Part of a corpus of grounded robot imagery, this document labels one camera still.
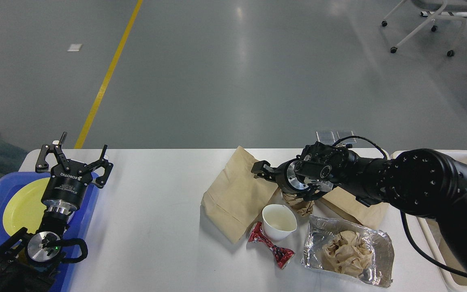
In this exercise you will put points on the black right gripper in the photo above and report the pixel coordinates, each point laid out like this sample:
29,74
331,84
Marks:
284,175

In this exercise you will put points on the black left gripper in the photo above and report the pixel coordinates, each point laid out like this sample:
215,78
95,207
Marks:
65,190

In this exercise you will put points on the large brown paper bag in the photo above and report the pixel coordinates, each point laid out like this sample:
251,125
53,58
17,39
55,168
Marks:
236,198

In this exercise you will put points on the yellow plastic plate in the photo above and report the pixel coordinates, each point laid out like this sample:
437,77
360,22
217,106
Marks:
25,208

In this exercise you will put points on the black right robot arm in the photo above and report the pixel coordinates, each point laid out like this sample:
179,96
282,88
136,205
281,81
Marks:
370,180

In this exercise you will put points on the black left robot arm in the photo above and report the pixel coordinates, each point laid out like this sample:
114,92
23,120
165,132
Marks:
38,260

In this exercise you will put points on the white paper cup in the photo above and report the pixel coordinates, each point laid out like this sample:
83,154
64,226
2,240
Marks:
278,221

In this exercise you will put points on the crumpled brown paper ball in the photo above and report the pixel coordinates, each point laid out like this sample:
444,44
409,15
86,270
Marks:
298,205

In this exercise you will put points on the crushed red can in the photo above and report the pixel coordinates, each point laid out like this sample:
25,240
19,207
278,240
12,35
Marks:
282,255

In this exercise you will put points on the crumpled brown paper on foil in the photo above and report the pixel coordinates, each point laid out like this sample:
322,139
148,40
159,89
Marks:
348,253

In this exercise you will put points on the white plastic bin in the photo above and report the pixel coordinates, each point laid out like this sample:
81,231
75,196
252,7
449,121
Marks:
432,235

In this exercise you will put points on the white office chair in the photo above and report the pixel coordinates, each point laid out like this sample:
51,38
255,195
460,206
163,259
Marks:
438,10

